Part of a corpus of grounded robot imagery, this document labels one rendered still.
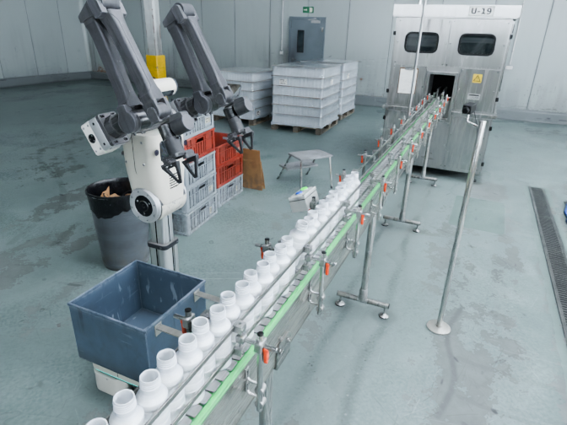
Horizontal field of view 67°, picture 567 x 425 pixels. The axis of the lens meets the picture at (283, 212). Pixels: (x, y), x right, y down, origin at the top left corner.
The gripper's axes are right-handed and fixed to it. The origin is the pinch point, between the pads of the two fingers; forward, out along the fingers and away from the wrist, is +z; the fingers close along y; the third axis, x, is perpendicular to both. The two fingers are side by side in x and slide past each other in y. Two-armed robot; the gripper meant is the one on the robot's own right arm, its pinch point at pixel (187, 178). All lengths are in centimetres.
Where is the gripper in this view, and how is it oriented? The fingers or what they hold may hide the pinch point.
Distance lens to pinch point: 153.0
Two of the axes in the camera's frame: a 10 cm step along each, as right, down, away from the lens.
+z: 3.6, 9.2, 1.4
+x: -8.6, 2.7, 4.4
